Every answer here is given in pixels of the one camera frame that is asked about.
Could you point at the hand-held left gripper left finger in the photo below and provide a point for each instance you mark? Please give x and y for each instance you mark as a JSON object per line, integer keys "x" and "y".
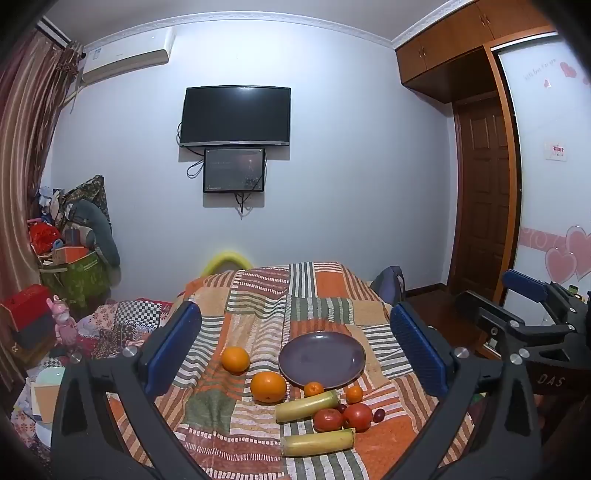
{"x": 175, "y": 344}

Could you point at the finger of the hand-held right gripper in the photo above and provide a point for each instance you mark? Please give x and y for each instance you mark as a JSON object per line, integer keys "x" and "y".
{"x": 496, "y": 323}
{"x": 524, "y": 284}

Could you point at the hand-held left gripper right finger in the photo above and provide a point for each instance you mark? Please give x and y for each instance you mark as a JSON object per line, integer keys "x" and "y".
{"x": 418, "y": 350}

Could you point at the large orange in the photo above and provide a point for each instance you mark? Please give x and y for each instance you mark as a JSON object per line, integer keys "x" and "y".
{"x": 235, "y": 360}
{"x": 268, "y": 386}

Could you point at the small mandarin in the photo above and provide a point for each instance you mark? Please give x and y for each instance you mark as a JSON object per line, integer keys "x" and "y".
{"x": 354, "y": 393}
{"x": 314, "y": 389}

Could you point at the red tomato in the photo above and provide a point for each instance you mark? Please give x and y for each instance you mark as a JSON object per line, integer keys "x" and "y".
{"x": 358, "y": 417}
{"x": 328, "y": 419}

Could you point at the purple plate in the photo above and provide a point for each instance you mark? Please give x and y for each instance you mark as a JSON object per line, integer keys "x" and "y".
{"x": 322, "y": 357}

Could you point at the yellow corn cob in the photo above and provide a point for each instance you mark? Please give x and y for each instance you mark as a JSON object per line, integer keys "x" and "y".
{"x": 307, "y": 406}
{"x": 317, "y": 443}

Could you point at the checkered cloth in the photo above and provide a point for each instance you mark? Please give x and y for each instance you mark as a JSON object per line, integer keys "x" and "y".
{"x": 129, "y": 318}

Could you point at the brown wooden door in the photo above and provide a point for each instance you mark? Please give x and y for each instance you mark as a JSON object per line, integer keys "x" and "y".
{"x": 485, "y": 198}

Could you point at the white heart-print sliding door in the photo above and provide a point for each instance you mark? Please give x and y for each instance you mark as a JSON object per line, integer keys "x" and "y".
{"x": 549, "y": 184}

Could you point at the striped patchwork blanket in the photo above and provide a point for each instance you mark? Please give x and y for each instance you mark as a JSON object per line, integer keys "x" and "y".
{"x": 277, "y": 304}

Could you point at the pink rabbit figure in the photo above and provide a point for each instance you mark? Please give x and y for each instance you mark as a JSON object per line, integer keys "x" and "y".
{"x": 63, "y": 323}

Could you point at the green patterned box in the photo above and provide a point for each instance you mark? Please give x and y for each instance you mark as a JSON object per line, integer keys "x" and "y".
{"x": 76, "y": 279}

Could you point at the pale green plate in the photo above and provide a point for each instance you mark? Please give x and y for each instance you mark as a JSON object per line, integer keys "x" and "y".
{"x": 51, "y": 376}

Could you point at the white door sticker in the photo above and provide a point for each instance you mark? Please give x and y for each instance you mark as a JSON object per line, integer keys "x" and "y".
{"x": 556, "y": 150}

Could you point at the grey plush toy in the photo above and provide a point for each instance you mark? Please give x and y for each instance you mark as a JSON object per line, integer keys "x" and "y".
{"x": 94, "y": 228}

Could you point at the red box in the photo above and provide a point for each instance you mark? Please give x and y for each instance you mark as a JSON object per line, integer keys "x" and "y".
{"x": 25, "y": 307}

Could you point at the red plastic bag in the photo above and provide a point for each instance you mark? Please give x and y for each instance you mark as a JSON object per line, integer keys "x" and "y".
{"x": 44, "y": 237}

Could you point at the dark patterned bag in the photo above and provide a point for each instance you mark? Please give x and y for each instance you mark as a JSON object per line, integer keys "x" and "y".
{"x": 90, "y": 189}

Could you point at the brown striped curtain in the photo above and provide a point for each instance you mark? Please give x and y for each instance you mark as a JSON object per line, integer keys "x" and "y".
{"x": 25, "y": 161}

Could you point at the wooden overhead cabinet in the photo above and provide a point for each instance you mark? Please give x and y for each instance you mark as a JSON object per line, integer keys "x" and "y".
{"x": 452, "y": 46}

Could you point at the white air conditioner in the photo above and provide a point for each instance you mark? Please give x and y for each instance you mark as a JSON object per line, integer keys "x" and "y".
{"x": 127, "y": 53}

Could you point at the small black wall monitor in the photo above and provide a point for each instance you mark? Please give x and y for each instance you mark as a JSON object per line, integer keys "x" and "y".
{"x": 234, "y": 168}

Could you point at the black wall television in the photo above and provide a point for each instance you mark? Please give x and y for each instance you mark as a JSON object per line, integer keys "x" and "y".
{"x": 235, "y": 115}

